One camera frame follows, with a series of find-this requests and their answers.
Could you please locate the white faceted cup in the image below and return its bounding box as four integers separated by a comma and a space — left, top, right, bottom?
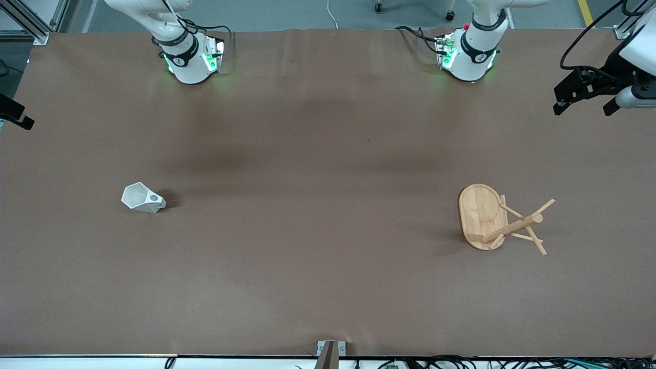
121, 182, 167, 214

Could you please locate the wooden cup rack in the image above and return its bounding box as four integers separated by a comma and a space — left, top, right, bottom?
458, 183, 556, 256

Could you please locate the brown table cover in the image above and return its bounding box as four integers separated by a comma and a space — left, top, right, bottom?
0, 28, 656, 357

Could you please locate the aluminium frame post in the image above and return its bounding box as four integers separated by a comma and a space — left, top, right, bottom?
0, 0, 70, 46
613, 0, 656, 40

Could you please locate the black left base cable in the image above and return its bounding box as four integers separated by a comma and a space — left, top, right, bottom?
394, 25, 443, 55

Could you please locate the black base cable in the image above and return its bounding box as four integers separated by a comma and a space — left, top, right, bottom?
178, 18, 235, 52
394, 25, 443, 55

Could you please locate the black right base cable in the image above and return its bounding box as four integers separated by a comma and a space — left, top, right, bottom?
178, 18, 235, 52

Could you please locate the black cable bundle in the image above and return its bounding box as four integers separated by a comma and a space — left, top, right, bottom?
377, 355, 656, 369

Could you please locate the metal bracket with post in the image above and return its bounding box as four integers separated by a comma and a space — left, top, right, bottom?
315, 340, 347, 369

